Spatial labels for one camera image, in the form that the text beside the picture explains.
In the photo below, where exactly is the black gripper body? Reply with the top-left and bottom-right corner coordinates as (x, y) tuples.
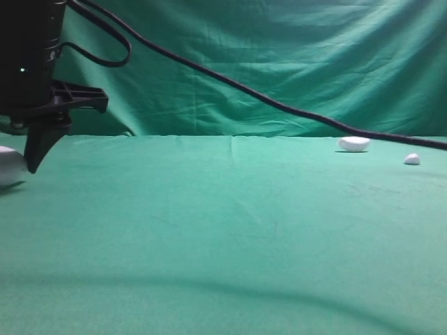
(1, 1), (108, 135)

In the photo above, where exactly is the green backdrop curtain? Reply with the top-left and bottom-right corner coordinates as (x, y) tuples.
(55, 1), (446, 137)

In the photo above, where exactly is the green table cloth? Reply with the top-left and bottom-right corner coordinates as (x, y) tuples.
(1, 136), (446, 334)

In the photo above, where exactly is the black cable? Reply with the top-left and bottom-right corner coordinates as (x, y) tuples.
(59, 0), (447, 151)

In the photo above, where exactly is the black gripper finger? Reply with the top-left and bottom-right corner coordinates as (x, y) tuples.
(24, 114), (72, 174)

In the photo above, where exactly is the small white earbud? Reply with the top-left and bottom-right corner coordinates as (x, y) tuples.
(404, 154), (421, 165)

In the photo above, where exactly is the white oval earphone case lid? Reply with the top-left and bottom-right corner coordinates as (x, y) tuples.
(337, 136), (371, 153)

